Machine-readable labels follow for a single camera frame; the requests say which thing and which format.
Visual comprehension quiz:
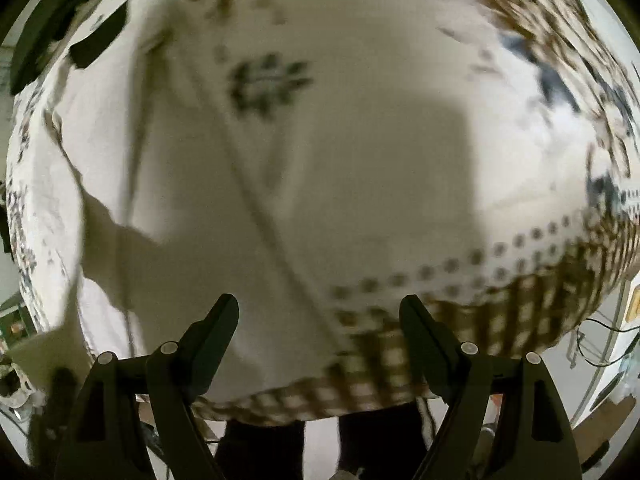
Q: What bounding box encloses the beige long sleeve shirt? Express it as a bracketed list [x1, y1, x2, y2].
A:
[11, 0, 471, 425]

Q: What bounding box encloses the floral bed quilt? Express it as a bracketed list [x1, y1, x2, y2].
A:
[6, 0, 639, 426]

